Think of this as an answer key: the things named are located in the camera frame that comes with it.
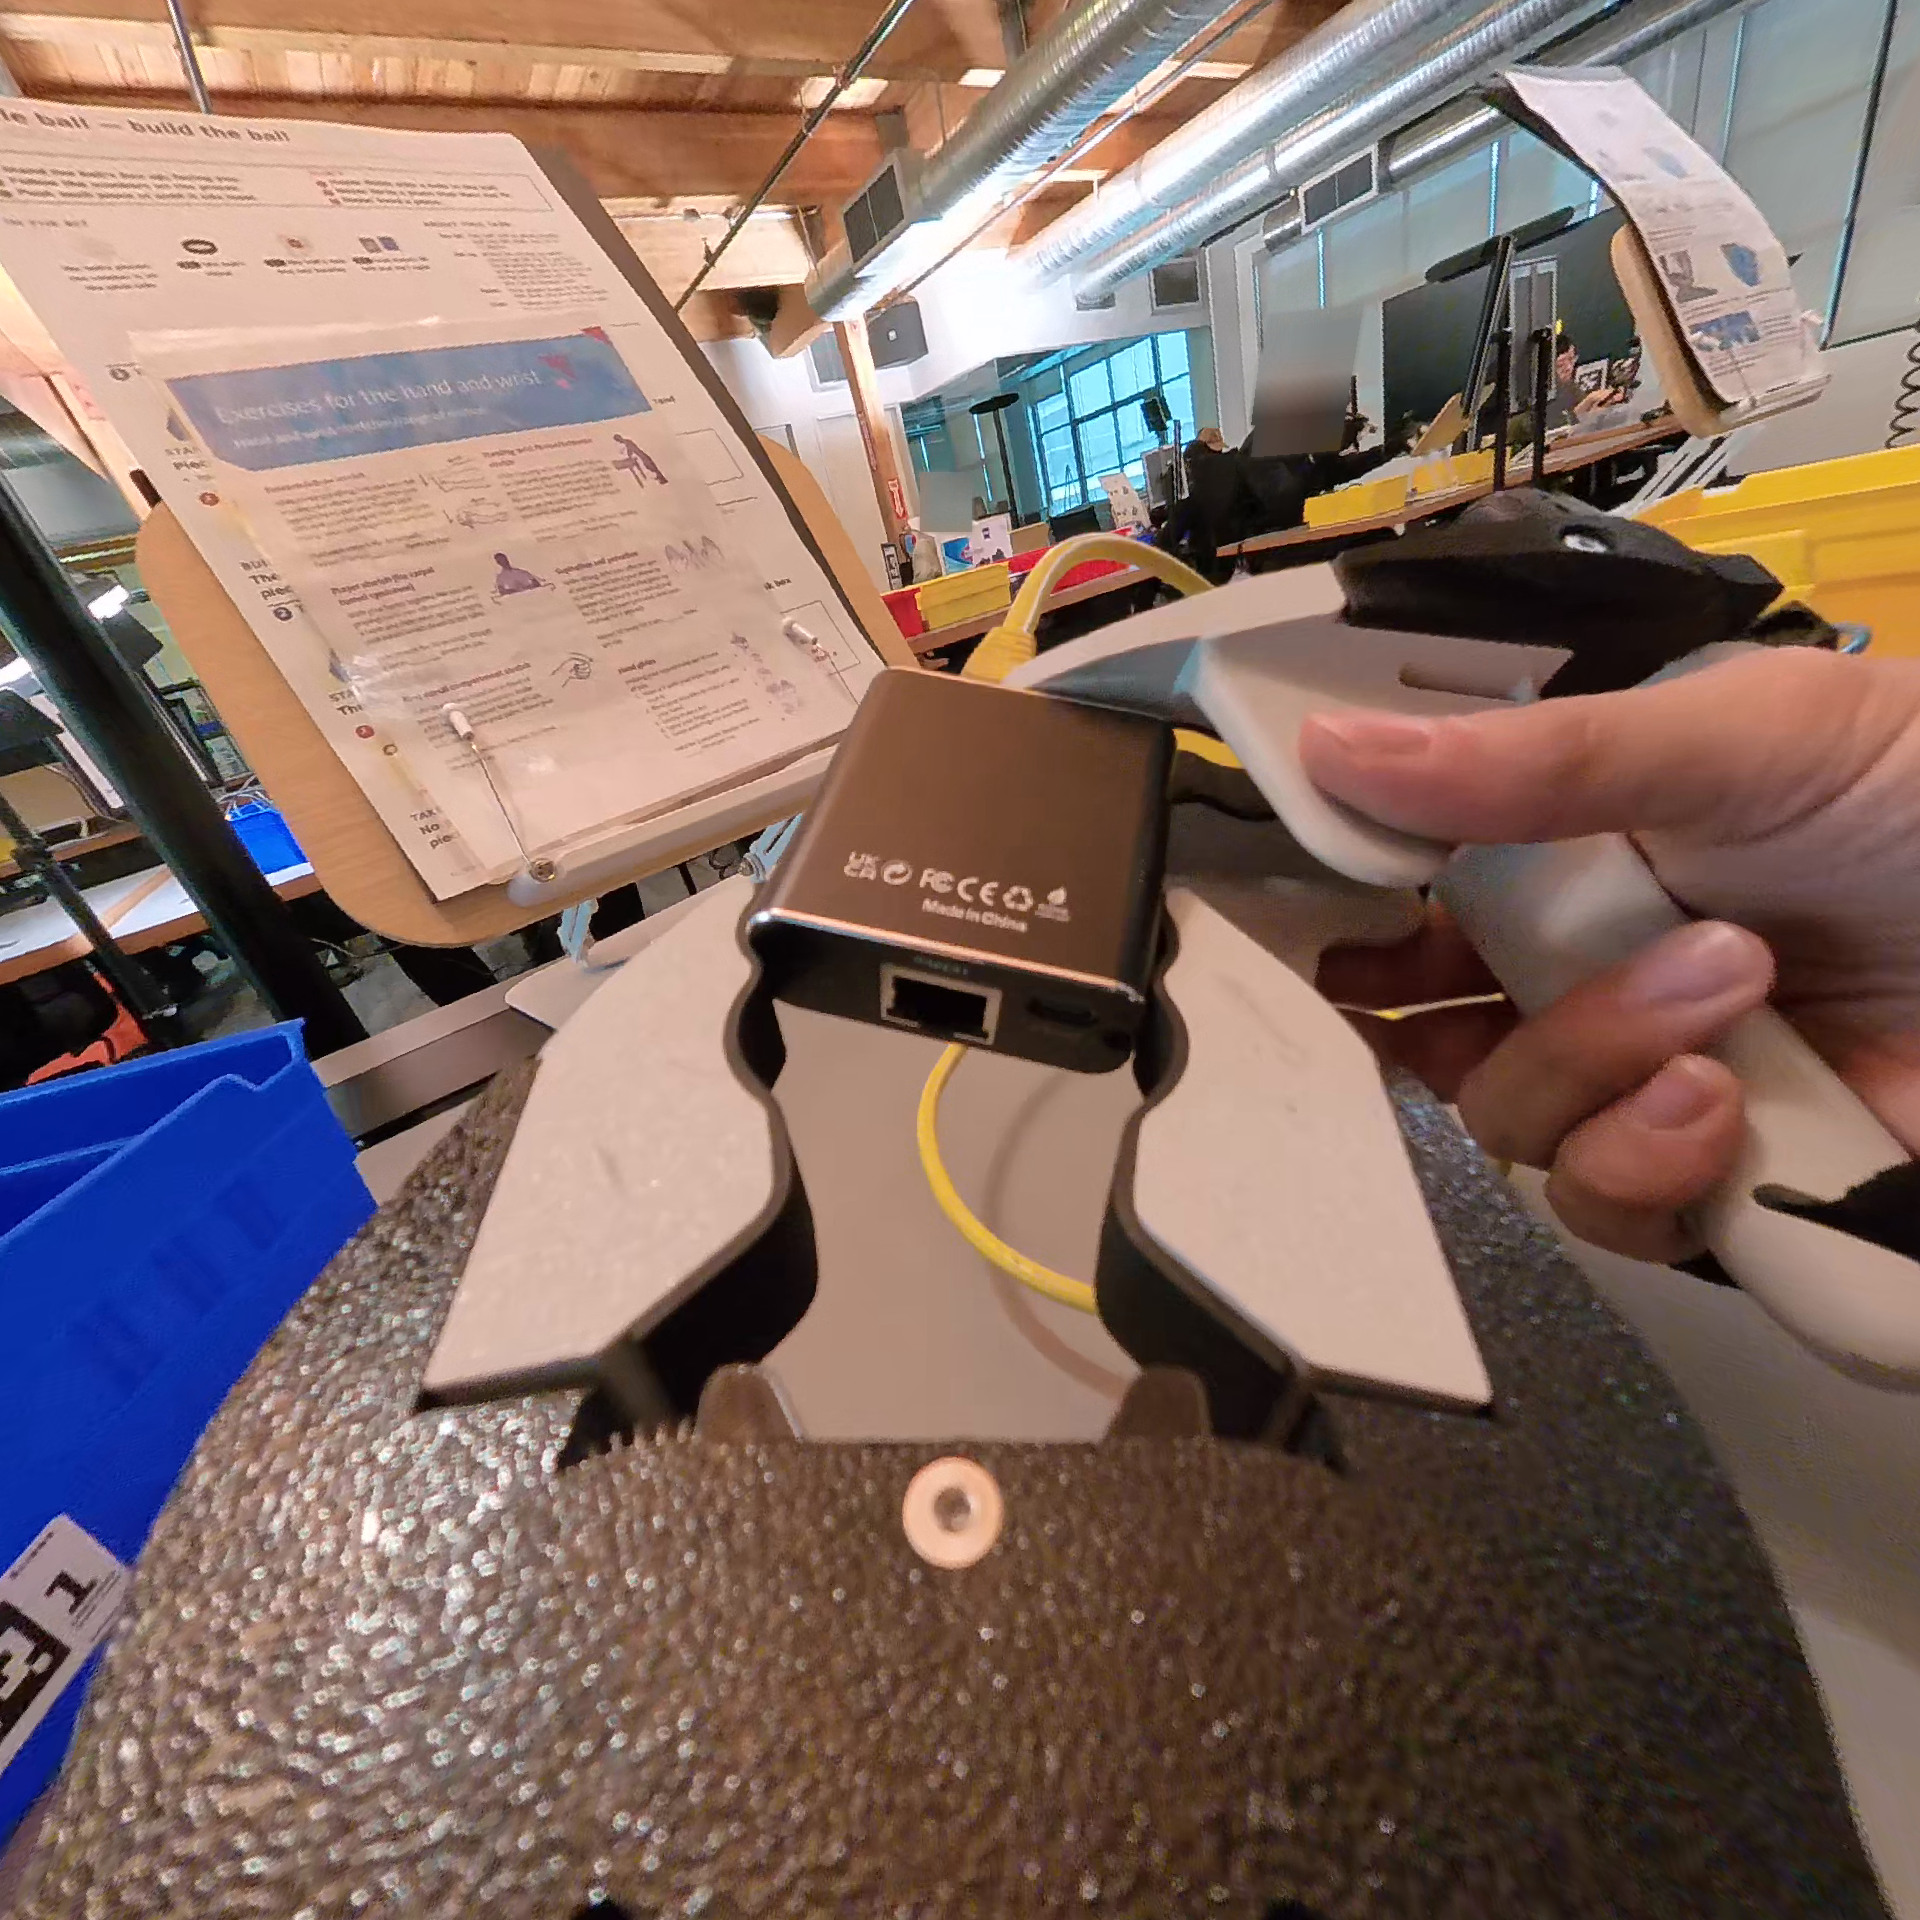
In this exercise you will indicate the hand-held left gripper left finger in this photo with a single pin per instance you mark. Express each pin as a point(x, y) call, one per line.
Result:
point(630, 1184)

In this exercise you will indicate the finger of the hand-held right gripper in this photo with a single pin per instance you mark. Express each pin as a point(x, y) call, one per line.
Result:
point(1200, 638)

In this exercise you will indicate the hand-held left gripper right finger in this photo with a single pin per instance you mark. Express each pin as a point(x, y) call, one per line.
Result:
point(1307, 1184)

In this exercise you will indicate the black network splitter box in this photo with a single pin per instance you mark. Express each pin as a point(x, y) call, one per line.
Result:
point(975, 810)

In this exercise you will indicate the grey desk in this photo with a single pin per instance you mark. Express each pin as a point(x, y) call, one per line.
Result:
point(1799, 1574)

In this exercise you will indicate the person's right hand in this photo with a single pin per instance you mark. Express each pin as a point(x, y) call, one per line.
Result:
point(1799, 810)

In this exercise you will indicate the small yellow plastic bin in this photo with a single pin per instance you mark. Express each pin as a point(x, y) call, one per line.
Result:
point(962, 598)

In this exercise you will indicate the large yellow plastic bin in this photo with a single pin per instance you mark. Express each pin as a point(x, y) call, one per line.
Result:
point(1846, 540)

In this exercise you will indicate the red plastic bin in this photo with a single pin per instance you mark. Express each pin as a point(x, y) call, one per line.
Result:
point(901, 612)

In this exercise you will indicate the wooden document stand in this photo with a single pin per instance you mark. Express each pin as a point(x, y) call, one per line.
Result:
point(270, 749)
point(1725, 269)

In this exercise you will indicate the small blue plastic bin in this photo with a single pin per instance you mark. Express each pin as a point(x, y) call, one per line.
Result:
point(268, 832)

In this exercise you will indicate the black tripod pole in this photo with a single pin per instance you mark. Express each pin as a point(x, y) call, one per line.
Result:
point(149, 779)

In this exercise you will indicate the black wall speaker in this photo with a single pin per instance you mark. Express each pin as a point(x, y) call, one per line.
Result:
point(896, 332)

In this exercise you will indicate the silver ventilation duct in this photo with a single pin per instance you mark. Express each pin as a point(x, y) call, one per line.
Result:
point(1349, 106)
point(1079, 118)

